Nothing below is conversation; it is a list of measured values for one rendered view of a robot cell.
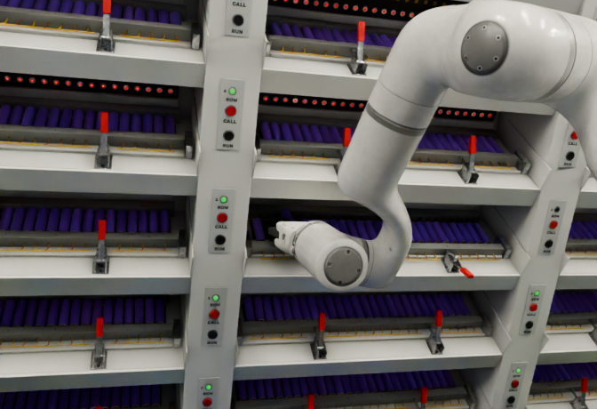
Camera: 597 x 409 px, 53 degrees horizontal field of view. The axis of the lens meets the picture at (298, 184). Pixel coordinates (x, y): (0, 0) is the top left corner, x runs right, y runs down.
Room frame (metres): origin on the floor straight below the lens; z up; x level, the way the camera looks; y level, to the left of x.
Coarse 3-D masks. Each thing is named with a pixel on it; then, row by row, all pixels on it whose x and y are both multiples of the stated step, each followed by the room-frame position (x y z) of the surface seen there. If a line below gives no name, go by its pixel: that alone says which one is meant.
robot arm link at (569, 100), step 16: (576, 16) 0.67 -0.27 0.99; (576, 32) 0.63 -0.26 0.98; (592, 32) 0.66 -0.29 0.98; (576, 48) 0.62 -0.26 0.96; (592, 48) 0.64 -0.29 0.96; (576, 64) 0.62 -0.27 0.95; (592, 64) 0.64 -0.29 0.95; (576, 80) 0.63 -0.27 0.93; (592, 80) 0.65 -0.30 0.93; (560, 96) 0.65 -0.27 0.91; (576, 96) 0.65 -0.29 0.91; (592, 96) 0.64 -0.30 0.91; (560, 112) 0.69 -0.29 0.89; (576, 112) 0.66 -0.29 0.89; (592, 112) 0.63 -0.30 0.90; (576, 128) 0.66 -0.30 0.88; (592, 128) 0.61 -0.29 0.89; (592, 144) 0.59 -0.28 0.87; (592, 160) 0.58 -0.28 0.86
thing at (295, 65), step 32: (288, 0) 1.20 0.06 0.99; (320, 0) 1.22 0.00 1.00; (352, 0) 1.23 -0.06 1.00; (384, 0) 1.25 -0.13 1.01; (416, 0) 1.26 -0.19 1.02; (448, 0) 1.28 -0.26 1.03; (288, 32) 1.14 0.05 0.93; (320, 32) 1.18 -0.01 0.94; (352, 32) 1.22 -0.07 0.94; (384, 32) 1.24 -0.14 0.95; (288, 64) 1.06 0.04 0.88; (320, 64) 1.09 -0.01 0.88; (352, 64) 1.10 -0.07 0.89; (384, 64) 1.13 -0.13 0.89; (320, 96) 1.07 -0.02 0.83; (352, 96) 1.08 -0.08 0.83; (448, 96) 1.13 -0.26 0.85
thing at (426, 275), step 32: (480, 224) 1.33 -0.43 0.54; (512, 256) 1.23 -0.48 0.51; (256, 288) 1.04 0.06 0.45; (288, 288) 1.06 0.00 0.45; (320, 288) 1.08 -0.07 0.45; (384, 288) 1.12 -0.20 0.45; (416, 288) 1.14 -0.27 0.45; (448, 288) 1.16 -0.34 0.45; (480, 288) 1.18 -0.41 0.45; (512, 288) 1.20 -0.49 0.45
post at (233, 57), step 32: (224, 0) 1.00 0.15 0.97; (256, 0) 1.02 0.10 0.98; (224, 32) 1.00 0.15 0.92; (256, 32) 1.02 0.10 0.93; (224, 64) 1.01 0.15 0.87; (256, 64) 1.02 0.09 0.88; (256, 96) 1.02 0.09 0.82; (224, 160) 1.01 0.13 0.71; (192, 224) 1.04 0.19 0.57; (224, 256) 1.01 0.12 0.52; (192, 288) 1.00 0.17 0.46; (192, 320) 1.00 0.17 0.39; (192, 352) 1.00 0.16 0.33; (224, 352) 1.02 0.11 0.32; (192, 384) 1.00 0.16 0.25; (224, 384) 1.02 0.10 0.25
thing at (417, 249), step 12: (252, 252) 1.08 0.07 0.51; (264, 252) 1.08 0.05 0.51; (276, 252) 1.09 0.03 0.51; (408, 252) 1.17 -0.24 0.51; (420, 252) 1.18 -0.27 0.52; (432, 252) 1.18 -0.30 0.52; (444, 252) 1.19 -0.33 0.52; (456, 252) 1.20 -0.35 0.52; (468, 252) 1.21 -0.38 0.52; (480, 252) 1.21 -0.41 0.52; (492, 252) 1.22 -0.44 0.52
